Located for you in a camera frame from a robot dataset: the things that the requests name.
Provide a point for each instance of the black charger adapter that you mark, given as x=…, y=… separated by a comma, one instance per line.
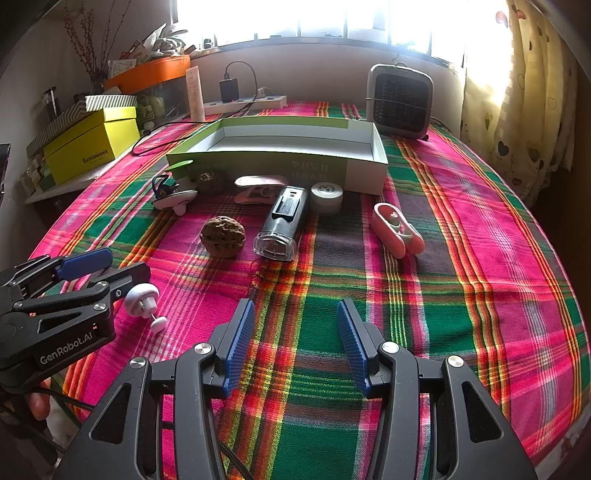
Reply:
x=229, y=90

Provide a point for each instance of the dried branches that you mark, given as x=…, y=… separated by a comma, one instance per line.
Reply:
x=92, y=46

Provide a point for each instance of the green round disc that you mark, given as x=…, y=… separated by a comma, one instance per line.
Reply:
x=181, y=165

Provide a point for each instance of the window with metal bars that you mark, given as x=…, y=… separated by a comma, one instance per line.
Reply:
x=323, y=23

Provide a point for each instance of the grey portable heater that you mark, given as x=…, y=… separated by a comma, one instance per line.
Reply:
x=400, y=99

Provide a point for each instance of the clear storage container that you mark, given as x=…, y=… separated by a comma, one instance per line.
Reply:
x=161, y=104

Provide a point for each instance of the yellow cardboard box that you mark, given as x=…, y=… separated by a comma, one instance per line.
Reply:
x=87, y=141

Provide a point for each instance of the white power strip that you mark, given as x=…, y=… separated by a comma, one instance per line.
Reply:
x=258, y=103

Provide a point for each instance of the white power plug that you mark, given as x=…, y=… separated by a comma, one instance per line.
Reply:
x=263, y=92

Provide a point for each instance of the green striped box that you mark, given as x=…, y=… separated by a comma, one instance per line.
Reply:
x=111, y=100

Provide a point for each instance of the brown walnut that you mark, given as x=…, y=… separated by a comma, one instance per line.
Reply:
x=221, y=235
x=210, y=177

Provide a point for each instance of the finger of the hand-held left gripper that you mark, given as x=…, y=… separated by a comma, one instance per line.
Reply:
x=85, y=263
x=127, y=277

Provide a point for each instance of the orange plastic bin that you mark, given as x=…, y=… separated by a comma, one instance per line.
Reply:
x=147, y=69

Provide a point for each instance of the white round container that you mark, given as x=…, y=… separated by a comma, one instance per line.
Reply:
x=327, y=197

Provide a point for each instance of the white mushroom knob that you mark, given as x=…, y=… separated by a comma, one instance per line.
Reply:
x=138, y=300

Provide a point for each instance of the black oval disc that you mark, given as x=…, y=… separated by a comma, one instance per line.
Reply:
x=175, y=199

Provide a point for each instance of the pink green plaid blanket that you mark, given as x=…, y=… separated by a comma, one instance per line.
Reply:
x=461, y=230

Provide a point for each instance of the pile of papers and packets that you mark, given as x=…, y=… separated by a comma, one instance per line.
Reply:
x=152, y=44

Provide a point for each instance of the cream heart print curtain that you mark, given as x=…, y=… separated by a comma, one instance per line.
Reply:
x=521, y=92

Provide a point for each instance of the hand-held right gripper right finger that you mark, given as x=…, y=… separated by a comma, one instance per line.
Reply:
x=353, y=341

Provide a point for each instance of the cream cosmetic tube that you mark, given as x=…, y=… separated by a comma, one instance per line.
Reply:
x=196, y=94

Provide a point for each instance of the pink clip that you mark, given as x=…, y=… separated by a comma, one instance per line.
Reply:
x=256, y=190

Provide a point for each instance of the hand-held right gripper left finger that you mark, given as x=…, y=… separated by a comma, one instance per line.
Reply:
x=240, y=341

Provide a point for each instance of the person's left hand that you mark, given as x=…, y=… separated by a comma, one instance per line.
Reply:
x=39, y=406

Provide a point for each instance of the white and green cardboard box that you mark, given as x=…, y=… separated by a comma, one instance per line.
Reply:
x=286, y=157

